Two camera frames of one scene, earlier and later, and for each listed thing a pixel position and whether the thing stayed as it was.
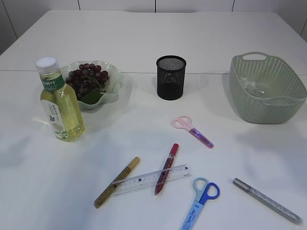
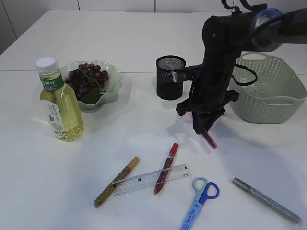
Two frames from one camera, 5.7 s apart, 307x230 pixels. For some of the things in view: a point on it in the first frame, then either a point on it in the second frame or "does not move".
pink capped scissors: [185, 122] → [187, 117]
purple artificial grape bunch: [87, 82] does not move
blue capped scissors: [204, 191] does not move
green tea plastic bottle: [61, 103] does not move
